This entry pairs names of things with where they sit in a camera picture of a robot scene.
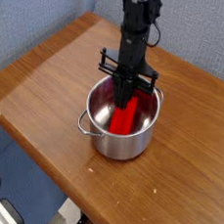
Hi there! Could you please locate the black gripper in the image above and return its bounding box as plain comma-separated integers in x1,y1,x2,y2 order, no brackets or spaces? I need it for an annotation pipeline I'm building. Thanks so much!
99,27,158,110

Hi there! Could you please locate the red block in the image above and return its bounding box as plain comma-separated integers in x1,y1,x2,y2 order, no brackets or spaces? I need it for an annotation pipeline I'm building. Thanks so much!
109,97,138,135

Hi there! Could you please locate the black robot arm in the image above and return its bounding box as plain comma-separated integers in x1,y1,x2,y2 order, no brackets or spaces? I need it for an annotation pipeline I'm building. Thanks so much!
99,0,162,110

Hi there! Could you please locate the stainless steel pot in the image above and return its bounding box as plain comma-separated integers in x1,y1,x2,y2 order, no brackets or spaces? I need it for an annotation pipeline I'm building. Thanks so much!
77,76,164,160

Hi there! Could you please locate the white table leg bracket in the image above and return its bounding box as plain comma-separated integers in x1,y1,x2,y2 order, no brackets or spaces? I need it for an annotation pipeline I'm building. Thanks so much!
48,198,88,224

